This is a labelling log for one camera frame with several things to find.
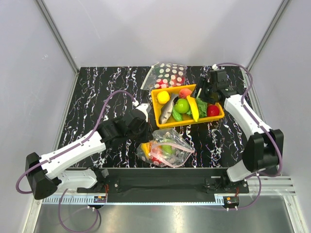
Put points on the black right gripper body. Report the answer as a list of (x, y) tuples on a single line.
[(206, 94)]

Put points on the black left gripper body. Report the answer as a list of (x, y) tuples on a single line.
[(143, 132)]

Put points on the yellow fake banana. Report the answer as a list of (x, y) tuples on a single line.
[(193, 107)]

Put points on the clear zip top bag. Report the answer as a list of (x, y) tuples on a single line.
[(170, 137)]

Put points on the green fake apple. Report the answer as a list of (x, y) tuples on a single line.
[(182, 106)]

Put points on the green fake leaf vegetable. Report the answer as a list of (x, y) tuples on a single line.
[(168, 150)]

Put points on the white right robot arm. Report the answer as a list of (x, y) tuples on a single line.
[(264, 145)]

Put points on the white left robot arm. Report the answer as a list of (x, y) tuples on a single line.
[(49, 173)]

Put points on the green fake cabbage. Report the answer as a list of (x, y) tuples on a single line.
[(202, 108)]

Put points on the yellow fake pear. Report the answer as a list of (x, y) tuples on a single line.
[(146, 147)]

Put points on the red fake tomato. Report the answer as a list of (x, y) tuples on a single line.
[(212, 111)]

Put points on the fake peach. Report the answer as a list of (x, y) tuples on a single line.
[(184, 92)]

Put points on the grey fake fish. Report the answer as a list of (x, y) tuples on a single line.
[(167, 109)]

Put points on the green fake cucumber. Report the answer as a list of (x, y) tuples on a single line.
[(176, 115)]

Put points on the yellow fake lemon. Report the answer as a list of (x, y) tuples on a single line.
[(163, 97)]

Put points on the polka dot zip bag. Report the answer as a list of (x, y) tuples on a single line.
[(164, 75)]

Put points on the yellow plastic bin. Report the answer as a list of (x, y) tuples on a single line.
[(187, 117)]

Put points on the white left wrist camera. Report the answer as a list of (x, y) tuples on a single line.
[(143, 107)]

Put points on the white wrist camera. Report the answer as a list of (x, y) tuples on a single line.
[(143, 107), (216, 68)]

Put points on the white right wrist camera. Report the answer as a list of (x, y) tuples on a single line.
[(216, 68)]

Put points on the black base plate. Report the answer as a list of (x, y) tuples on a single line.
[(120, 180)]

